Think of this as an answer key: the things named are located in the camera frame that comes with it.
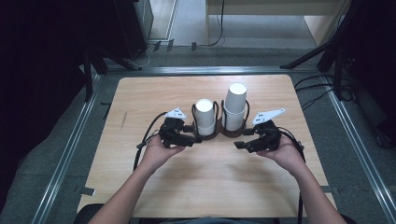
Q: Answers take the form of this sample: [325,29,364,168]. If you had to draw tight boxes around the left hand-held gripper cable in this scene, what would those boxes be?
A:
[133,111,169,172]

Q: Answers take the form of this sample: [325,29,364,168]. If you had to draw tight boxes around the aluminium frame rail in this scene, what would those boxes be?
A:
[321,74,396,224]
[31,74,104,224]
[106,65,321,77]

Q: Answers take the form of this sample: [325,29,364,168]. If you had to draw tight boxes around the dark brown wire cup holder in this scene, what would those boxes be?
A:
[191,99,251,141]

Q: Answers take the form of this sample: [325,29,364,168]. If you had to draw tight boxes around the light wooden furniture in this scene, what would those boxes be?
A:
[205,0,351,47]

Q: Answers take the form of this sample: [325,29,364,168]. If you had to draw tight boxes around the white floor cable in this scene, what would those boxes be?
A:
[130,43,157,70]

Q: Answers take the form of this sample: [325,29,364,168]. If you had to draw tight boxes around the right hand-held gripper cable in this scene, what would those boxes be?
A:
[276,125,307,224]

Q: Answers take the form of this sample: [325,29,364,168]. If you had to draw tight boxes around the black metal stand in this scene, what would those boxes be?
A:
[81,46,143,103]

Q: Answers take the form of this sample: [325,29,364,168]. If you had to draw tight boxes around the short stack of paper cups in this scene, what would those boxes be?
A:
[194,98,217,136]

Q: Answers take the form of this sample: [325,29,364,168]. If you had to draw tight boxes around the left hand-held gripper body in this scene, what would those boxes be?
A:
[158,106,189,149]

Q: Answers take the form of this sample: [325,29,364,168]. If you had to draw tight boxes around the person's right hand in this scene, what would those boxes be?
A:
[256,136,307,176]

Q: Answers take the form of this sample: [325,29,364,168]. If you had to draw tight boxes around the tall stack of paper cups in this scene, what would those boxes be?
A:
[222,82,248,132]

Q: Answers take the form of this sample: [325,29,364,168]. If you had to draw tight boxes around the person's grey-blue clothing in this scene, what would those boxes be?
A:
[158,217,251,224]

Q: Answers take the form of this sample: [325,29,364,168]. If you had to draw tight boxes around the dark curtain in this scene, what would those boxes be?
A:
[0,0,118,213]

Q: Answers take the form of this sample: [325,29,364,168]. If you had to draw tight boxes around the hand-held gripper cable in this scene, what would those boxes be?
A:
[133,111,169,172]
[276,125,307,224]

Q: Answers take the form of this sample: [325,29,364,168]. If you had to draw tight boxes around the black floor cable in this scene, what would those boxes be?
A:
[293,74,335,90]
[300,88,334,110]

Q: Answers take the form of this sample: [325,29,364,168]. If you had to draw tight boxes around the black cabinet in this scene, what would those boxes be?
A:
[112,0,154,61]

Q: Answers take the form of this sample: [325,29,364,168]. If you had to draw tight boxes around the black tripod stand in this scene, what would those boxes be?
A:
[279,0,365,101]

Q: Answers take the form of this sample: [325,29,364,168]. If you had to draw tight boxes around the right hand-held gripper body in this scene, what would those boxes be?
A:
[251,107,287,153]

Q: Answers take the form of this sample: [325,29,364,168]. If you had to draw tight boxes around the person's left hand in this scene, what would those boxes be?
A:
[138,134,186,174]

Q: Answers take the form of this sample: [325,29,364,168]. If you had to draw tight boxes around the thin black hanging cable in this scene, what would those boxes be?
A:
[205,0,226,48]

